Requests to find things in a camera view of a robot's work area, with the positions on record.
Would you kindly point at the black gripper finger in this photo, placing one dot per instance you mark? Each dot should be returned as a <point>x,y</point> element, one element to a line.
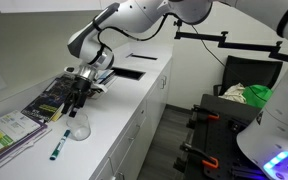
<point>66,108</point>
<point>73,112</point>

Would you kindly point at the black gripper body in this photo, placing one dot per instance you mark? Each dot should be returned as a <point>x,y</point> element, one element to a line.
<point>81,88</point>

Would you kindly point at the teal white marker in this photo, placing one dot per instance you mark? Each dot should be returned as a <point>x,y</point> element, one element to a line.
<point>59,146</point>

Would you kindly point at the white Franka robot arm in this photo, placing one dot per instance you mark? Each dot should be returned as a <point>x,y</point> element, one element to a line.
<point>134,13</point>

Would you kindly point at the clear glass cup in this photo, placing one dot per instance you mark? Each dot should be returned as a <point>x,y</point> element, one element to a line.
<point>80,133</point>

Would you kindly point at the yellow notepad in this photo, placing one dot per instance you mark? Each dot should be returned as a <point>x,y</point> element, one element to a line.
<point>57,117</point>

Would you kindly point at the black glossy magazine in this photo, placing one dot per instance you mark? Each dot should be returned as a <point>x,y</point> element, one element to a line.
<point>47,100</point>

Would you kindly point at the purple folder with papers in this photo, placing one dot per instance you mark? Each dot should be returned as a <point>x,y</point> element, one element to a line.
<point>24,146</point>

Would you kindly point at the colourful printed booklet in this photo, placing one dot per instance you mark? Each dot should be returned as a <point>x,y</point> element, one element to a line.
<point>10,130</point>

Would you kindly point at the white base cabinet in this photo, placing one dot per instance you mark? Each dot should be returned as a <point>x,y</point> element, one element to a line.
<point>150,110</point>

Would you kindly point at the white upper cabinet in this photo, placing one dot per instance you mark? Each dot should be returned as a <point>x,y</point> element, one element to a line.
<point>50,5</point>

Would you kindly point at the orange black bar clamp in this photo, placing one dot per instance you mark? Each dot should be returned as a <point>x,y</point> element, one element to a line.
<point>204,115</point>
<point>200,156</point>

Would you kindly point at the black breadboard table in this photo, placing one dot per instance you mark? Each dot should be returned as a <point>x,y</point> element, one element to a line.
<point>217,133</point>

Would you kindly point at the white crumpled cloth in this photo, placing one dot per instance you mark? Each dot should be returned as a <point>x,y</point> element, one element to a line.
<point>234,93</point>

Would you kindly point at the black office chair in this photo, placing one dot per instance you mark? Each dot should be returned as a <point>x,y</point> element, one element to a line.
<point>250,70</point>

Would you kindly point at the green bag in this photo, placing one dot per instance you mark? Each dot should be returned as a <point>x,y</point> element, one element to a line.
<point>257,95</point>

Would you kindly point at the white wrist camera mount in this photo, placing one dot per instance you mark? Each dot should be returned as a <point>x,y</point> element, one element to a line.
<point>99,87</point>

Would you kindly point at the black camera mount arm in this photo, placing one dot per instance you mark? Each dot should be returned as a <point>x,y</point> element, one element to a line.
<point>244,45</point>

